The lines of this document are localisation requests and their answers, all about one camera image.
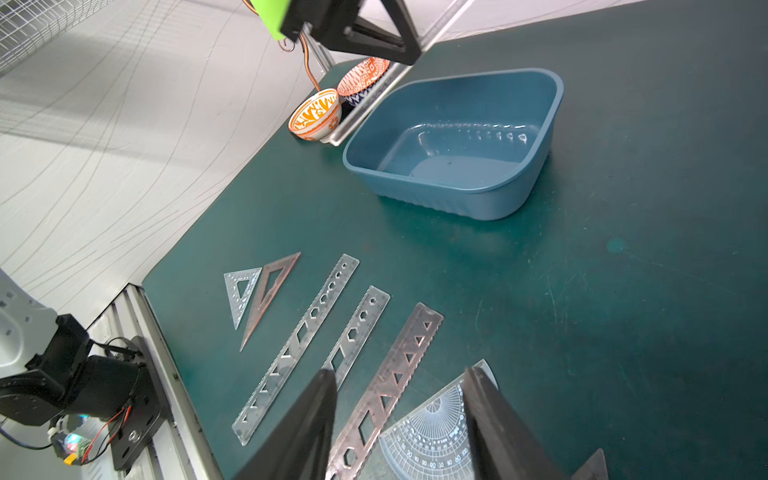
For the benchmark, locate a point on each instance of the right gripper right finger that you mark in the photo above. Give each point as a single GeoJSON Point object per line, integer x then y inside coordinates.
{"type": "Point", "coordinates": [501, 445]}

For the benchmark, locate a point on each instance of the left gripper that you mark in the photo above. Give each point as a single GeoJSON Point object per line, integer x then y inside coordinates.
{"type": "Point", "coordinates": [338, 26]}

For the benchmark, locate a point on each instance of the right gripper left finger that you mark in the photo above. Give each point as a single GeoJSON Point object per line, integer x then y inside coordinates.
{"type": "Point", "coordinates": [299, 447]}

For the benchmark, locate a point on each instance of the short clear stencil ruler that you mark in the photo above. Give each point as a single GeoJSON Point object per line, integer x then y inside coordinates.
{"type": "Point", "coordinates": [355, 334]}

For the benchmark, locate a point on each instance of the long clear stencil ruler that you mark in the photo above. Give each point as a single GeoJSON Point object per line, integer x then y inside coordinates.
{"type": "Point", "coordinates": [276, 376]}

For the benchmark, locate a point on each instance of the blue plastic storage box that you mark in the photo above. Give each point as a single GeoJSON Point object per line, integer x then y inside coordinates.
{"type": "Point", "coordinates": [471, 145]}

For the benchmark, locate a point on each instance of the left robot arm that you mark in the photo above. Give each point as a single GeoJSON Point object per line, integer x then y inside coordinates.
{"type": "Point", "coordinates": [121, 123]}

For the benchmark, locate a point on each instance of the red blue patterned bowl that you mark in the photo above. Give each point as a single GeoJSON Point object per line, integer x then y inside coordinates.
{"type": "Point", "coordinates": [357, 83]}

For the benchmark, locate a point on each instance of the clear protractor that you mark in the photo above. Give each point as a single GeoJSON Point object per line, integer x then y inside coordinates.
{"type": "Point", "coordinates": [431, 442]}

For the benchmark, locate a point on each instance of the brown small triangle ruler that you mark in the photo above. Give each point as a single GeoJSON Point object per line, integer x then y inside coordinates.
{"type": "Point", "coordinates": [595, 468]}

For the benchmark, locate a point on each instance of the brown stencil ruler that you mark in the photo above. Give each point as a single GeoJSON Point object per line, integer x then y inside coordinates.
{"type": "Point", "coordinates": [358, 437]}

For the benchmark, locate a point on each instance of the green plastic goblet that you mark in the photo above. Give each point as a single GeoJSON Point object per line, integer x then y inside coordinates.
{"type": "Point", "coordinates": [272, 13]}

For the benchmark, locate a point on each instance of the orange patterned bowl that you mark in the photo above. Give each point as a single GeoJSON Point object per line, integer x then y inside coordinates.
{"type": "Point", "coordinates": [317, 117]}

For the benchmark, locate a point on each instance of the brown tall triangle ruler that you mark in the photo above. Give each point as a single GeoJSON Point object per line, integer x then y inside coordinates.
{"type": "Point", "coordinates": [270, 281]}

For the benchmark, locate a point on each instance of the clear small triangle ruler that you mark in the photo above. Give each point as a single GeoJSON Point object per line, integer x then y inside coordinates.
{"type": "Point", "coordinates": [239, 287]}

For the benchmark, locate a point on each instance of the metal wire cup stand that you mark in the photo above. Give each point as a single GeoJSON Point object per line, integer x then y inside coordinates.
{"type": "Point", "coordinates": [305, 48]}

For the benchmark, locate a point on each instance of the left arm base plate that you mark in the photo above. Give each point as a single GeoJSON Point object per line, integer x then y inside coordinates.
{"type": "Point", "coordinates": [140, 390]}

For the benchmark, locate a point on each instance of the white wire basket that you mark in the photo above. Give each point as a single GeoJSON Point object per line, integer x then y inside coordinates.
{"type": "Point", "coordinates": [28, 25]}

